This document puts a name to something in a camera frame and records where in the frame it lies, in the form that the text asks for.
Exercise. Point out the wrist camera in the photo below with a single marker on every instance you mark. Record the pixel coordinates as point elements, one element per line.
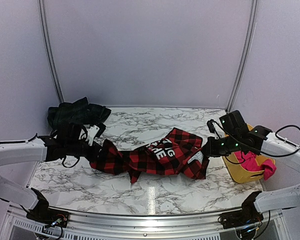
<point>91,134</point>
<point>212,129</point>

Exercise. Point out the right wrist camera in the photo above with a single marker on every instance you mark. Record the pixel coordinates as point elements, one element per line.
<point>212,129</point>

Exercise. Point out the right corner wall post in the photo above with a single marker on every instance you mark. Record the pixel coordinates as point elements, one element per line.
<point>245,53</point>

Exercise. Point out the aluminium front rail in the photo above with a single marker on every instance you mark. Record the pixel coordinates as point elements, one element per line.
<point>84,225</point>

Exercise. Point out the corner wall post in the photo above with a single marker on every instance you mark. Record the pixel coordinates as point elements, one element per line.
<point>245,53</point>
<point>48,50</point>

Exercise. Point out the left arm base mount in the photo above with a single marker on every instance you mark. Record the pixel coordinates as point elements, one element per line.
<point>49,217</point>

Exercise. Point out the red black plaid shirt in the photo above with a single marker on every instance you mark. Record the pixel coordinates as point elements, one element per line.
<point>178,152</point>

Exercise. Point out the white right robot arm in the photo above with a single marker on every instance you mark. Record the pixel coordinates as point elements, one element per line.
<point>261,141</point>

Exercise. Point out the left corner wall post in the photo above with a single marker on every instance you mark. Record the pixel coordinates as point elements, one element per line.
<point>48,50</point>

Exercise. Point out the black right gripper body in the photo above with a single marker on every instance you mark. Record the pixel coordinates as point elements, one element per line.
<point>231,144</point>

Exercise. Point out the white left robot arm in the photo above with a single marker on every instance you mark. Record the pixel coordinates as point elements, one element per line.
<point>40,149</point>

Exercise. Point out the pink garment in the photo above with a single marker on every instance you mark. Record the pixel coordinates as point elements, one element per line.
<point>254,167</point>

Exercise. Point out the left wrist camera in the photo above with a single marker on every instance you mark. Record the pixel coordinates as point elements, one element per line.
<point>91,134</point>

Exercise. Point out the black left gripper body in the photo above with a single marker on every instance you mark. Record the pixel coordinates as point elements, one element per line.
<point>73,150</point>

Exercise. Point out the dark green plaid garment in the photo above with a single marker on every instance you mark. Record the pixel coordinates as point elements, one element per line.
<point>80,112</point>

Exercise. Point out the yellow laundry basket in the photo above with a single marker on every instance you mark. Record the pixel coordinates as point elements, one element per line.
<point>232,165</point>

